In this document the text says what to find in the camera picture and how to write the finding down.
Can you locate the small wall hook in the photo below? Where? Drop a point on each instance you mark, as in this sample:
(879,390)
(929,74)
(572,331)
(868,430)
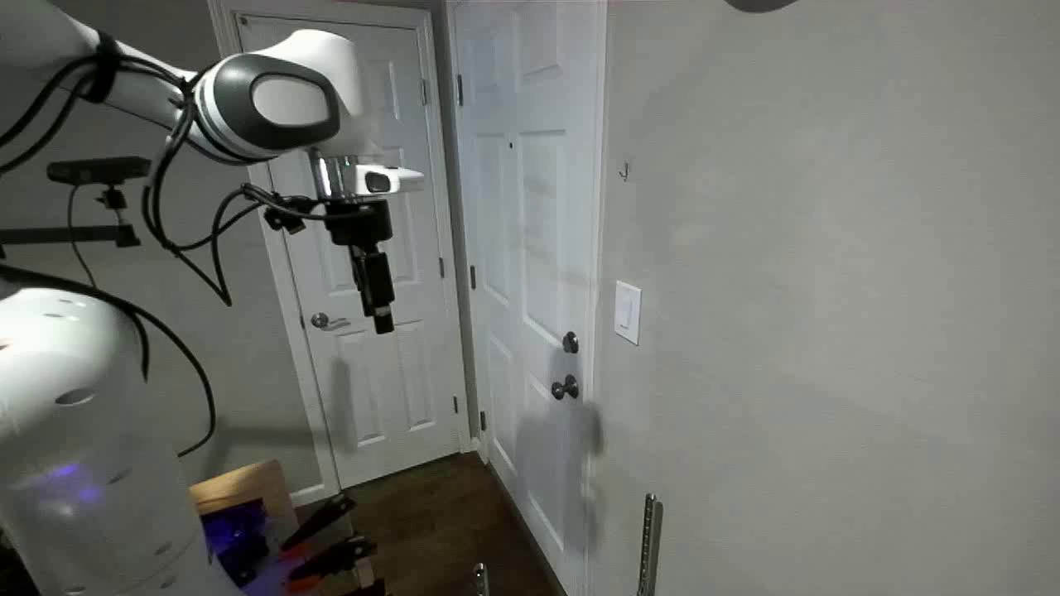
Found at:
(625,170)

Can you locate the dark round ceiling fixture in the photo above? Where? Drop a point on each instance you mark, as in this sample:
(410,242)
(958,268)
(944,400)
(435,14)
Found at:
(759,6)

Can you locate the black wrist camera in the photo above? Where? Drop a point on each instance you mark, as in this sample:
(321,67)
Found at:
(287,217)

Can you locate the slotted metal wall rail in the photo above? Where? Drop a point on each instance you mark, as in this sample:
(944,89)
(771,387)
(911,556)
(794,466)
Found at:
(652,549)

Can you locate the cardboard box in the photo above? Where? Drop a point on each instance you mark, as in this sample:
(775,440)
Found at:
(242,484)

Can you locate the white panel door black knob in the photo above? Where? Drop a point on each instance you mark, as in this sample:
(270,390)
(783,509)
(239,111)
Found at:
(530,219)

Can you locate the black device with blue light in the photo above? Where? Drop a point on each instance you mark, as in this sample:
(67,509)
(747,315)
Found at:
(237,541)

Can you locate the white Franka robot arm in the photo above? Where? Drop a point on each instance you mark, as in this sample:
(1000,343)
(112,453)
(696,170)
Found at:
(298,67)

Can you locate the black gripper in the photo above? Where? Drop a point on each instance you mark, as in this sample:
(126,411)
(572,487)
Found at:
(358,225)

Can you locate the black camera on stand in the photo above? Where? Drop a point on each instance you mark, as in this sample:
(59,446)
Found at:
(102,170)

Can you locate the black deadbolt lock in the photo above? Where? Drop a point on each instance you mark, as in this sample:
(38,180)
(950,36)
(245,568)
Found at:
(572,343)

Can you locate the metal door stopper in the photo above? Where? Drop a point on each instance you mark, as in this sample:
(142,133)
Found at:
(483,582)

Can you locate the dark door hinge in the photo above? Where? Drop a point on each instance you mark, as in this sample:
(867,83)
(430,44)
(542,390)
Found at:
(483,422)
(473,278)
(457,91)

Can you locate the red black clamp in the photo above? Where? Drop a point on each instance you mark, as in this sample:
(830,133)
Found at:
(335,557)
(321,520)

